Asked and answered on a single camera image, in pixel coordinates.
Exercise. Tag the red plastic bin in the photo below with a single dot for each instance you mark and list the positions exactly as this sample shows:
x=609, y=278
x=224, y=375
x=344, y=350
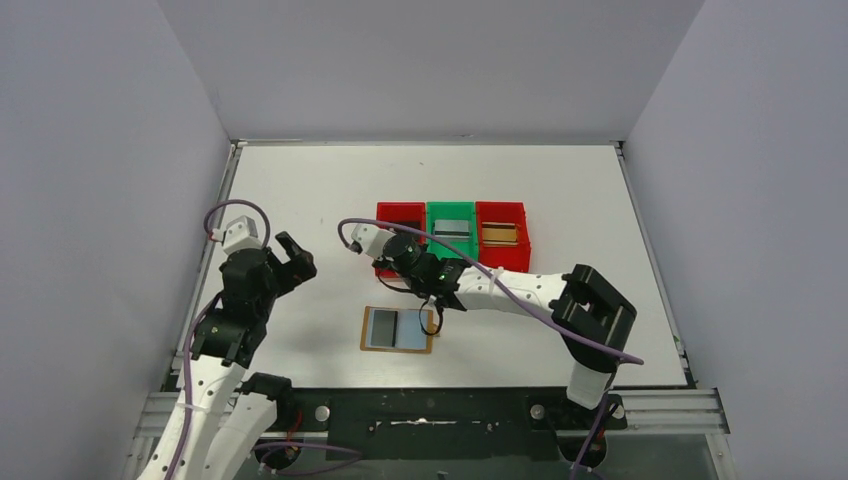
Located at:
x=515, y=258
x=410, y=214

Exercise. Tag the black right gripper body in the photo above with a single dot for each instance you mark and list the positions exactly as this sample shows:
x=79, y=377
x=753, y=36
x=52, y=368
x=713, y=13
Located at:
x=387, y=268

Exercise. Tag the gold card in bin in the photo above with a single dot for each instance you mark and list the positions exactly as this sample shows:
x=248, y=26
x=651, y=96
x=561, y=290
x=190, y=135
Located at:
x=495, y=234

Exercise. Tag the aluminium table frame rail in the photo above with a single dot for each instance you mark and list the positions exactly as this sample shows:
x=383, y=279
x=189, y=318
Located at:
x=673, y=412

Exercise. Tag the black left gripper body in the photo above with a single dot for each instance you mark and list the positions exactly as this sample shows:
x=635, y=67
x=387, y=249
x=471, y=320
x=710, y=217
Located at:
x=279, y=266

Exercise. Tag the green plastic bin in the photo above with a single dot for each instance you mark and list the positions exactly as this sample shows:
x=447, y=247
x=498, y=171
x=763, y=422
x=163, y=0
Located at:
x=456, y=210

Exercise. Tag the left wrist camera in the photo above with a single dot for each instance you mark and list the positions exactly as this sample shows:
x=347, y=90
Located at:
x=240, y=234

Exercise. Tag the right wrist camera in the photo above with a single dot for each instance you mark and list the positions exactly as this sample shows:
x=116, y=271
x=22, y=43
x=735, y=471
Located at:
x=369, y=240

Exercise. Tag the right red plastic bin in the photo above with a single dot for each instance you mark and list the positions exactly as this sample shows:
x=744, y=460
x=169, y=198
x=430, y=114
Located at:
x=515, y=258

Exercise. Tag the silver card in bin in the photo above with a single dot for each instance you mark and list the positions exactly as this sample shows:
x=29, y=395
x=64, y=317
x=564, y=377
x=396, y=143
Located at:
x=452, y=229

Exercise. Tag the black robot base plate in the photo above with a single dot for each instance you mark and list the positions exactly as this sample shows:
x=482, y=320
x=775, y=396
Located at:
x=538, y=423

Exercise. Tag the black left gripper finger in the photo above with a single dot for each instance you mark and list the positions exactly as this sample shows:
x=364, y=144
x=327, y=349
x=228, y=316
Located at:
x=291, y=248
x=294, y=273

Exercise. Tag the left red plastic bin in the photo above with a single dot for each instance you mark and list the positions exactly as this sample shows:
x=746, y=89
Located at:
x=410, y=214

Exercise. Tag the yellow leather card holder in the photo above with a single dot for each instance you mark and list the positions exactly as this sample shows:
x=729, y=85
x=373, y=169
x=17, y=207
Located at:
x=411, y=336

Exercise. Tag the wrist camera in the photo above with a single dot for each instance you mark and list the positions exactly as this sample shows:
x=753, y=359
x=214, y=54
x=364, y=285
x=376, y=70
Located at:
x=369, y=240
x=240, y=234

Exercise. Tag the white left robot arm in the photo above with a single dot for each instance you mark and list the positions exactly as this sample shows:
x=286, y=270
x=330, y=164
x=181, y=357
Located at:
x=223, y=409

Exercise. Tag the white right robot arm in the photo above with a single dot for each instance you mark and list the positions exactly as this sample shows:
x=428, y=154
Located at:
x=592, y=317

